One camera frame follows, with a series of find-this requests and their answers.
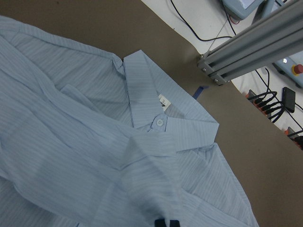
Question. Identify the emergency stop control box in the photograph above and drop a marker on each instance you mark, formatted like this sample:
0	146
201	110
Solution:
292	67

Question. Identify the power strip with plugs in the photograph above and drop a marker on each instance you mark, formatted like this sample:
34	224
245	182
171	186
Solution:
267	103

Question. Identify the light blue striped shirt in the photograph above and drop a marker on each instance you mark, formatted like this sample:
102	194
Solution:
91	140

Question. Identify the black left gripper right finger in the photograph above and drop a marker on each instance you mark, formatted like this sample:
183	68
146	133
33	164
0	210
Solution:
174	223

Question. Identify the aluminium frame profile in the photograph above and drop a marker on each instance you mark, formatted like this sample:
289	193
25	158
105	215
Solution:
270	39

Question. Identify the blue tape line crosswise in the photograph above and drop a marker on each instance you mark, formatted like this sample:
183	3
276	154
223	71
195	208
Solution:
199	91

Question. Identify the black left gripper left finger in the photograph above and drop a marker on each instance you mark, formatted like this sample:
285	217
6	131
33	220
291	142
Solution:
160	223

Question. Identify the grey teach pendant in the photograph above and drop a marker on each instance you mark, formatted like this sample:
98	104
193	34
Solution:
241	9

